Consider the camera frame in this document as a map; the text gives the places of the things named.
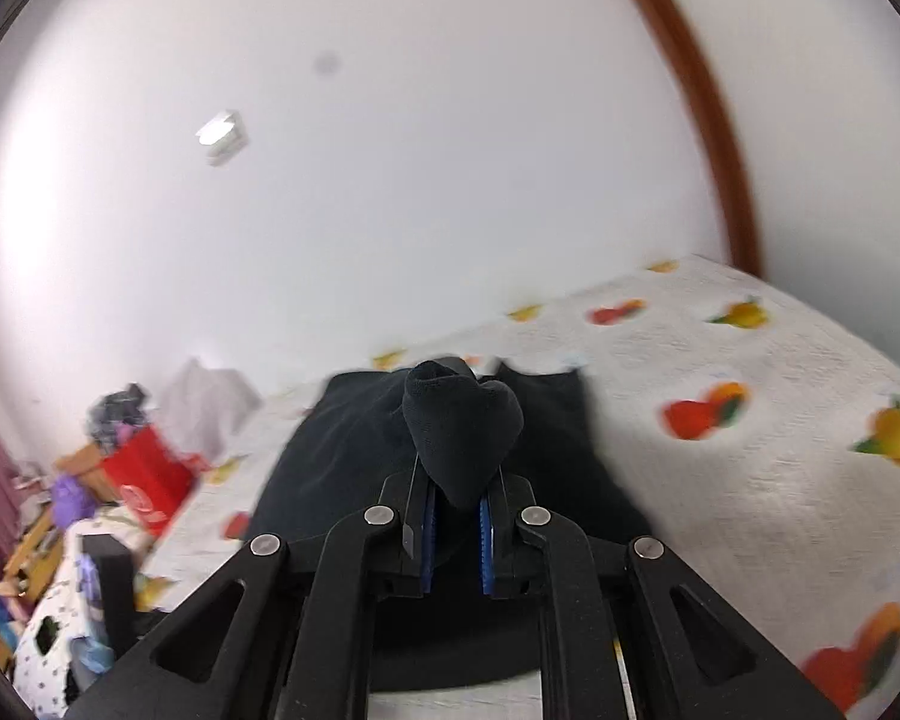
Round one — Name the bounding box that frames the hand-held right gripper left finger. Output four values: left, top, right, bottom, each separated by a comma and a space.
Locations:
64, 457, 442, 720

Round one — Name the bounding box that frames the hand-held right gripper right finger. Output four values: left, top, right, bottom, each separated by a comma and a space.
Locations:
478, 465, 848, 720

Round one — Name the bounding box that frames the purple cloth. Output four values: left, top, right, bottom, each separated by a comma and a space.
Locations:
51, 474, 95, 530

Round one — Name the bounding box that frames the red bag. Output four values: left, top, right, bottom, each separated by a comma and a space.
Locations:
99, 424, 211, 539

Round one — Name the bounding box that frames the white wall box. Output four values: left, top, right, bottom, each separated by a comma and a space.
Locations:
195, 109, 250, 166

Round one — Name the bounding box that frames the brown wooden door frame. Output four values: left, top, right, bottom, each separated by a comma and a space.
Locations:
592, 0, 766, 277

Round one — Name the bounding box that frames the white fruit-print lace tablecloth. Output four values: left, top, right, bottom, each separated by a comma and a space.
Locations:
131, 253, 900, 720

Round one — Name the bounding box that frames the black sweatshirt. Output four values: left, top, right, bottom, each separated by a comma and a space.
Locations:
244, 356, 653, 695

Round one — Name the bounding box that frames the dark clothes pile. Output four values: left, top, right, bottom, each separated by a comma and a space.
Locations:
86, 384, 155, 458

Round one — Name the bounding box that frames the grey cloth bundle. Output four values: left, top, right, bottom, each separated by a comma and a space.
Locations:
154, 358, 263, 458

